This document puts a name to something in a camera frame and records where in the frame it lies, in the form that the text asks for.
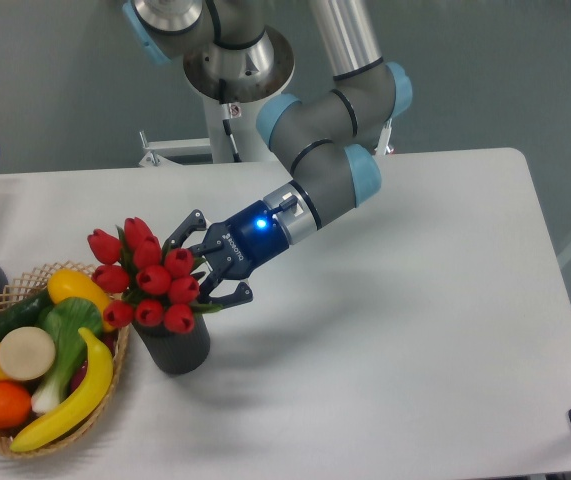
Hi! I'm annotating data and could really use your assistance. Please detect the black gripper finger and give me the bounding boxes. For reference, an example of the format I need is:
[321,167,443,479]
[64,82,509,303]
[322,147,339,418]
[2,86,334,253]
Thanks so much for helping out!
[207,281,253,306]
[163,209,208,250]

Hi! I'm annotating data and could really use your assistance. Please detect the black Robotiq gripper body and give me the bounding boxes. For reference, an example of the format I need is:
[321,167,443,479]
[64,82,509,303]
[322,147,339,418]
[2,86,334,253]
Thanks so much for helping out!
[189,200,293,300]

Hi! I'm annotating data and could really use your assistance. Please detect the red tulip bouquet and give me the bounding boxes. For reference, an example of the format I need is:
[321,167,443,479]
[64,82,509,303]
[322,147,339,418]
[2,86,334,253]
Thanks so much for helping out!
[87,217,222,334]

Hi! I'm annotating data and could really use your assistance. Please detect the dark grey ribbed vase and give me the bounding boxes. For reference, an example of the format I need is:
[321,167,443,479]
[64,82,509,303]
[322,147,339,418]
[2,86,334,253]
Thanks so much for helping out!
[133,314,210,375]

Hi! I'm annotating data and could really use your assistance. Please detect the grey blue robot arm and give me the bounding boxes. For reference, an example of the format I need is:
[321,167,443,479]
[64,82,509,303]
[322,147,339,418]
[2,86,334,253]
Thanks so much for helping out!
[122,1,413,308]

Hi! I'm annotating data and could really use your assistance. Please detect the yellow plastic banana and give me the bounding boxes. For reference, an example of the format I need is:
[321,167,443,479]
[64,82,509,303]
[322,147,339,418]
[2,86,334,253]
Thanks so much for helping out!
[10,327,114,453]

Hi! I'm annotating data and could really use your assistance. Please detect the green bok choy toy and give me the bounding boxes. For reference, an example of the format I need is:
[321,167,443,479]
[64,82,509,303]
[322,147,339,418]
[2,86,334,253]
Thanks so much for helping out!
[31,297,102,416]

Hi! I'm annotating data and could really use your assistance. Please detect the woven wicker basket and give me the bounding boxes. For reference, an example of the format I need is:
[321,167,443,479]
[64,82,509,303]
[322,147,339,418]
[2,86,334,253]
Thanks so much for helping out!
[0,261,130,459]

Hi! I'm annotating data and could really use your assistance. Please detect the green cucumber toy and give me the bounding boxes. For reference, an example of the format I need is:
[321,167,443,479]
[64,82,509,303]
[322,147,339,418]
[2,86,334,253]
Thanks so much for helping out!
[0,289,53,341]

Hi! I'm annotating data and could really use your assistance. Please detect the beige round slice toy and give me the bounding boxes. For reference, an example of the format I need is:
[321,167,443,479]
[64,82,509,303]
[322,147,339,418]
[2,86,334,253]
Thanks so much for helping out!
[0,327,56,381]

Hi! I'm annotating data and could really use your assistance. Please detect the orange plastic orange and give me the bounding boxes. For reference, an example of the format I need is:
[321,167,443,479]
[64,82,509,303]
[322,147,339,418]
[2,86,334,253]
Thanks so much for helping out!
[0,381,32,430]

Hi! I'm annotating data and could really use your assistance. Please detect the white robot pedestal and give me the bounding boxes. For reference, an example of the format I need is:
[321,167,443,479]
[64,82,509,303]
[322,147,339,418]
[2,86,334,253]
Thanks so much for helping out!
[137,24,398,169]

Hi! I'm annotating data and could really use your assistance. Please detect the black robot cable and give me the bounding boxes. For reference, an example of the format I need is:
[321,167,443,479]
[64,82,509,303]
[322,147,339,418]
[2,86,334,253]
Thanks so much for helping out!
[216,78,243,164]

